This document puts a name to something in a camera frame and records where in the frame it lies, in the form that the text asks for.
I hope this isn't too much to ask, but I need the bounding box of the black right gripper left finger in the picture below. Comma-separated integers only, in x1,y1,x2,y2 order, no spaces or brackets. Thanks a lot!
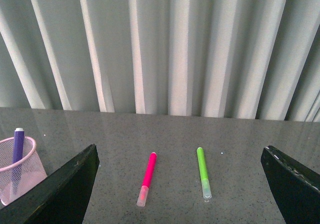
0,144,100,224

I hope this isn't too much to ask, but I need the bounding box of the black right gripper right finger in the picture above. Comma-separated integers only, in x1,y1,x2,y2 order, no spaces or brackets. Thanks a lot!
260,145,320,224

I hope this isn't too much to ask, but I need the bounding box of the pink marker pen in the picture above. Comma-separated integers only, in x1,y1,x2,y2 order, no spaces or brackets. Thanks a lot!
136,152,157,207

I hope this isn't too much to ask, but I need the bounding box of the grey pleated curtain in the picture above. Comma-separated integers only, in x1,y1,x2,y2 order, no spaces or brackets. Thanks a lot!
0,0,320,122

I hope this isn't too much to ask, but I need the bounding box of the pink mesh pen cup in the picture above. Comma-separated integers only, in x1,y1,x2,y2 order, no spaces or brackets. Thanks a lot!
0,136,47,206

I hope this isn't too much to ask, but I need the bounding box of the green marker pen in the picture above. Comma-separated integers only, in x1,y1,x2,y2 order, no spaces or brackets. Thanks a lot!
196,147,212,202

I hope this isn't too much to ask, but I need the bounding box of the purple marker pen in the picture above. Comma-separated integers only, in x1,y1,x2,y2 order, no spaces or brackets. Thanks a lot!
10,127,24,196

